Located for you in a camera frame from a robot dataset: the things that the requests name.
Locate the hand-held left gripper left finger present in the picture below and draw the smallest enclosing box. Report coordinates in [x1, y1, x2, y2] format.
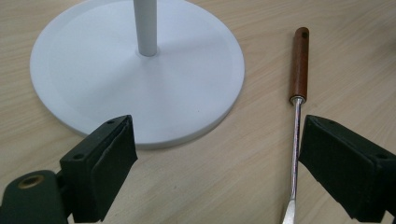
[59, 114, 138, 224]

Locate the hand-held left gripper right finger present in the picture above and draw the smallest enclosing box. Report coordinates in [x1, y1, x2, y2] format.
[298, 114, 396, 224]

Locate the white round stand base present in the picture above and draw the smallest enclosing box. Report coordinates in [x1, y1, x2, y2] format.
[29, 0, 246, 148]

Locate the wooden-handled metal utensil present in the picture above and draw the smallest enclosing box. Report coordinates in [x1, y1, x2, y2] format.
[281, 26, 310, 224]

